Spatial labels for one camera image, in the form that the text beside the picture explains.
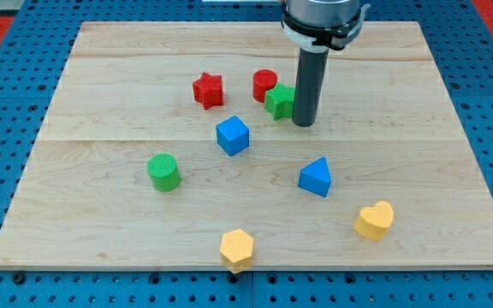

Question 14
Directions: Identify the green star block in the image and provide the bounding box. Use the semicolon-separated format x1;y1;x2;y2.
264;82;295;121

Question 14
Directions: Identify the red star block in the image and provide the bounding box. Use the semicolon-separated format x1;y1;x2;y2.
193;73;223;110

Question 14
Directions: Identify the blue cube block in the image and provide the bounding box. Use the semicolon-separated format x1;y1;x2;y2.
216;115;250;157

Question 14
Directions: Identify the blue triangle block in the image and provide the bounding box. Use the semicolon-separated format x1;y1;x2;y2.
298;157;332;198

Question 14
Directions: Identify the red cylinder block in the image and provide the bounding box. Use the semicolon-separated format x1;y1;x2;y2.
252;68;278;103

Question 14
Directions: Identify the wooden board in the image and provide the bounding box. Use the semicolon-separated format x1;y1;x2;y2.
0;21;493;271

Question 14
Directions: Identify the green cylinder block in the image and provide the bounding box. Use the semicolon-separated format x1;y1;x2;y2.
146;153;181;192

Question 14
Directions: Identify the yellow hexagon block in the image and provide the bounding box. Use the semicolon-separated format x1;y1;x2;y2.
220;228;254;274

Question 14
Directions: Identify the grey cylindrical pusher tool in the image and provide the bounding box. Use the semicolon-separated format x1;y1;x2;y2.
292;49;329;127

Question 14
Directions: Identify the yellow heart block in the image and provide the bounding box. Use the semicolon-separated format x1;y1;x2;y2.
353;200;395;240

